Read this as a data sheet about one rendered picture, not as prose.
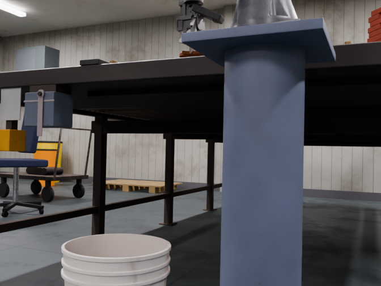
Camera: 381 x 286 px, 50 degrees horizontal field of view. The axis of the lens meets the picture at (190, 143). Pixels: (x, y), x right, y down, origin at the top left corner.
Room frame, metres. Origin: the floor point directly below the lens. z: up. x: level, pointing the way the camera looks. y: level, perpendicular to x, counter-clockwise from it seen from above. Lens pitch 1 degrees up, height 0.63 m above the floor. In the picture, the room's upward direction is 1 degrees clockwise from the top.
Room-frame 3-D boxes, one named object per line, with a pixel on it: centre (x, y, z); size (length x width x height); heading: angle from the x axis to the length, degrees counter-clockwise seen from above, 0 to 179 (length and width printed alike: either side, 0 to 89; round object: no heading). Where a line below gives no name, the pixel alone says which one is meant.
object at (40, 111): (1.45, 0.51, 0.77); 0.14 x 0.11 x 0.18; 66
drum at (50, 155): (6.92, 2.47, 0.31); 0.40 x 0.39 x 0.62; 158
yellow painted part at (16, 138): (1.52, 0.68, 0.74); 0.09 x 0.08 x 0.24; 66
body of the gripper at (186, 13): (1.45, 0.01, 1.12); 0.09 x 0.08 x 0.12; 66
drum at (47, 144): (7.66, 2.66, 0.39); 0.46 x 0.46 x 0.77
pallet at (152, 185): (6.63, 0.84, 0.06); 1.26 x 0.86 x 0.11; 66
